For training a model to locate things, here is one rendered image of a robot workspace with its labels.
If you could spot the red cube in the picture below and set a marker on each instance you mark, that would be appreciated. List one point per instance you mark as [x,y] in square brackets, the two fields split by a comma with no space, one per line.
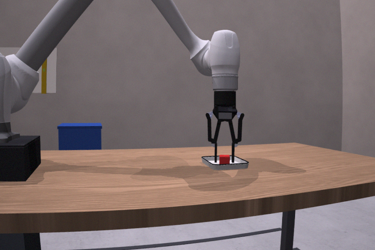
[224,159]

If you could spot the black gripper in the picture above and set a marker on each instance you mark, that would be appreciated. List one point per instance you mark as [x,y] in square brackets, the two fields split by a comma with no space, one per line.
[224,98]

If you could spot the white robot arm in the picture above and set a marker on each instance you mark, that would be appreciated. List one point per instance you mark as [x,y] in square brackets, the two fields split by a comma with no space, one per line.
[218,58]

